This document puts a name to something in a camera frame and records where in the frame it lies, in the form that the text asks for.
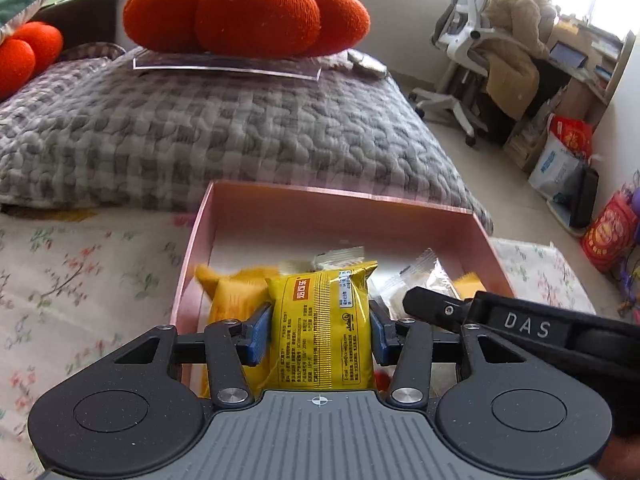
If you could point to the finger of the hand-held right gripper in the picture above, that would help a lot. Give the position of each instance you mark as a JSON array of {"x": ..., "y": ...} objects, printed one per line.
[{"x": 430, "y": 305}]

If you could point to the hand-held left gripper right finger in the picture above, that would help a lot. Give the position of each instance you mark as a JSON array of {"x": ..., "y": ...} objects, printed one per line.
[{"x": 381, "y": 332}]

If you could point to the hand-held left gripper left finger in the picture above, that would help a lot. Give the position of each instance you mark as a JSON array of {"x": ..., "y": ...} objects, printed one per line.
[{"x": 260, "y": 332}]

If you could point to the yellow snack packet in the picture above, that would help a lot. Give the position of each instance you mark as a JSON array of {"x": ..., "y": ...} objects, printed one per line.
[{"x": 320, "y": 320}]

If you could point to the pink cardboard box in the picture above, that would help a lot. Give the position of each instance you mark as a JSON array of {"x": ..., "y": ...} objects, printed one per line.
[{"x": 325, "y": 210}]

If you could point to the clear silver snack packet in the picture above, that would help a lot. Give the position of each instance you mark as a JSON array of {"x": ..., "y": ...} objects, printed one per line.
[{"x": 425, "y": 280}]

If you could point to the large orange snack packet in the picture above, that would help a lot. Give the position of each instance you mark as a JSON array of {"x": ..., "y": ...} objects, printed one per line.
[{"x": 235, "y": 295}]

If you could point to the red snack packet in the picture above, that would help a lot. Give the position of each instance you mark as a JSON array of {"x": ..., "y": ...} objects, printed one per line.
[{"x": 384, "y": 379}]

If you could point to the silver white snack packet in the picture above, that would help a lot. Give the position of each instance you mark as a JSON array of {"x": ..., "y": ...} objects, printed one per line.
[{"x": 340, "y": 256}]

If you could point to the purple object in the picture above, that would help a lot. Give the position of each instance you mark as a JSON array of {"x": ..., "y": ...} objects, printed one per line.
[{"x": 631, "y": 260}]

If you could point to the large red gift bag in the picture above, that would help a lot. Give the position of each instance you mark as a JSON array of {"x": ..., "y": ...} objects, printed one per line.
[{"x": 607, "y": 232}]

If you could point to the black bag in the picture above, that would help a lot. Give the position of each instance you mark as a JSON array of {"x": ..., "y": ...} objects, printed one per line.
[{"x": 585, "y": 195}]

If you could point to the white blue plastic bag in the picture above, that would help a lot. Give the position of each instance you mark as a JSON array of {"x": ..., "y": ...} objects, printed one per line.
[{"x": 555, "y": 165}]

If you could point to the floral bed sheet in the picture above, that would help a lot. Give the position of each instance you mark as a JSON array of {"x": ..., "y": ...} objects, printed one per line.
[{"x": 75, "y": 285}]

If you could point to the grey checked blanket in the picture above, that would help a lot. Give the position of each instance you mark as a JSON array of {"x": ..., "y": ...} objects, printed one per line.
[{"x": 225, "y": 130}]

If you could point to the small red gift bag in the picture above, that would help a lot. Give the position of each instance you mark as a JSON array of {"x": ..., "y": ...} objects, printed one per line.
[{"x": 572, "y": 135}]

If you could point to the small grey pouch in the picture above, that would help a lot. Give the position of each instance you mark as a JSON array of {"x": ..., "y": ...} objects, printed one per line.
[{"x": 367, "y": 64}]

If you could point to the white office chair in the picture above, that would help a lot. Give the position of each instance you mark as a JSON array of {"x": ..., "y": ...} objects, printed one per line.
[{"x": 465, "y": 45}]

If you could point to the clear plastic sheet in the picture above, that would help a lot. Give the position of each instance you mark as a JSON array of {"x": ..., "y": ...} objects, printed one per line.
[{"x": 225, "y": 64}]

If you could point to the wooden desk shelf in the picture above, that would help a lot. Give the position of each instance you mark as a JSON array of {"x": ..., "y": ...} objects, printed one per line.
[{"x": 620, "y": 70}]

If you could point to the blue grey tablet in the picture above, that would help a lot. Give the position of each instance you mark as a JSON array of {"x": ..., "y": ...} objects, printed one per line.
[{"x": 569, "y": 55}]

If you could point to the beige coat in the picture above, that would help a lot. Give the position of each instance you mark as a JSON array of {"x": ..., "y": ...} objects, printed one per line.
[{"x": 510, "y": 15}]

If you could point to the large orange pumpkin cushion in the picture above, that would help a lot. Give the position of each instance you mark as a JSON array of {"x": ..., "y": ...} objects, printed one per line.
[{"x": 250, "y": 10}]

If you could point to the small orange pumpkin cushion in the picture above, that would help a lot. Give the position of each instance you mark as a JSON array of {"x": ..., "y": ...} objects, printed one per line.
[{"x": 25, "y": 55}]

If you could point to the green patterned pillow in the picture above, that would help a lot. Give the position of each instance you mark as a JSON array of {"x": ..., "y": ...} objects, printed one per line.
[{"x": 20, "y": 2}]

